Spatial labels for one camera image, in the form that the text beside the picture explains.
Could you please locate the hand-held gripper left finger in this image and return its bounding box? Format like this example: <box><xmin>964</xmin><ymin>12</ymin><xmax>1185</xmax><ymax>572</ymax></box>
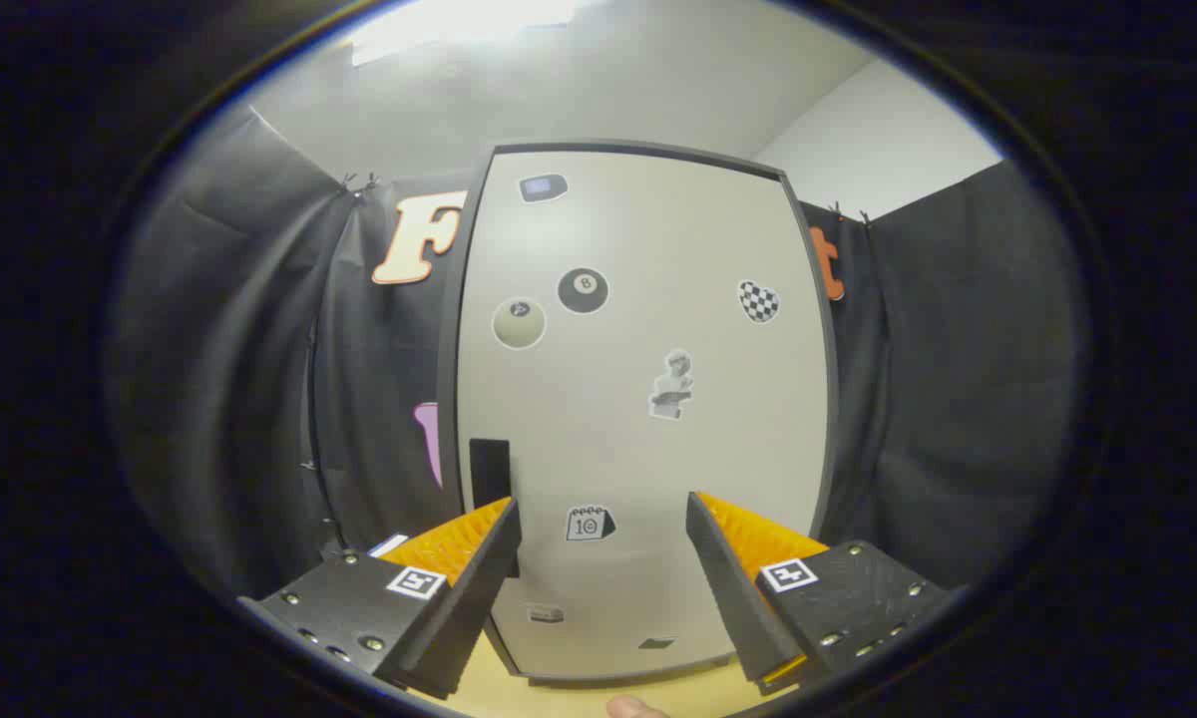
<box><xmin>237</xmin><ymin>496</ymin><xmax>523</xmax><ymax>701</ymax></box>

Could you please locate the white cabinet door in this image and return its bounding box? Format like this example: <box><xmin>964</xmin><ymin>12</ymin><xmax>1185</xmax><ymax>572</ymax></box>
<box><xmin>456</xmin><ymin>150</ymin><xmax>831</xmax><ymax>681</ymax></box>

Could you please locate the black backdrop cloth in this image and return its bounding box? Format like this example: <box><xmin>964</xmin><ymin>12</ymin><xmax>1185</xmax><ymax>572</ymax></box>
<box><xmin>110</xmin><ymin>105</ymin><xmax>1088</xmax><ymax>599</ymax></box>

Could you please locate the thin black cable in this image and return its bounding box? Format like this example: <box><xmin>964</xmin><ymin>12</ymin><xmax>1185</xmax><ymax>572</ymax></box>
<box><xmin>304</xmin><ymin>319</ymin><xmax>350</xmax><ymax>559</ymax></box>

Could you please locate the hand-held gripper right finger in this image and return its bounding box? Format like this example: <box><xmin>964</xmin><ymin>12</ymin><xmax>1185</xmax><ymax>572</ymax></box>
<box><xmin>685</xmin><ymin>491</ymin><xmax>951</xmax><ymax>697</ymax></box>

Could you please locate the black door handle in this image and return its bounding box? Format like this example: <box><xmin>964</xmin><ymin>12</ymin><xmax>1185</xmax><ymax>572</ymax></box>
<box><xmin>469</xmin><ymin>439</ymin><xmax>520</xmax><ymax>578</ymax></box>

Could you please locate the dark grey cabinet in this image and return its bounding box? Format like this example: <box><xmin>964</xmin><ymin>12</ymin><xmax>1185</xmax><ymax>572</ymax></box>
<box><xmin>437</xmin><ymin>140</ymin><xmax>841</xmax><ymax>691</ymax></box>

